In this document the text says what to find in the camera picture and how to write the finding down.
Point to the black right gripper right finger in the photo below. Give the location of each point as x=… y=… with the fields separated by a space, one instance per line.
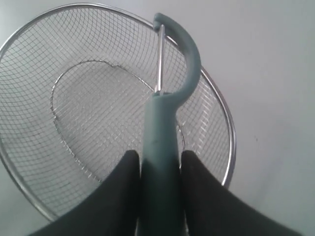
x=212 y=210

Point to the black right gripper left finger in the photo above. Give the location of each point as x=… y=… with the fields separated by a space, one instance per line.
x=111 y=210

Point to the teal handled peeler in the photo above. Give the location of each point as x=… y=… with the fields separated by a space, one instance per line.
x=161 y=210

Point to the metal wire mesh basket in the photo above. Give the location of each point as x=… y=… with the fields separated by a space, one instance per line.
x=74 y=82

